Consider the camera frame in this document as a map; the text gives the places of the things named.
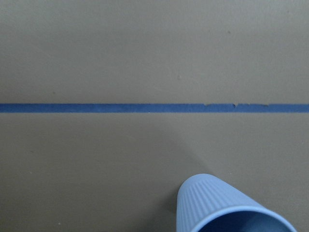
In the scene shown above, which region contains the brown paper table cover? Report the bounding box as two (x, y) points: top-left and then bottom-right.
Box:
(0, 0), (309, 232)

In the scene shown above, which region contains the blue ribbed cup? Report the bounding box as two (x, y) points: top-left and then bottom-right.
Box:
(176, 174), (295, 232)

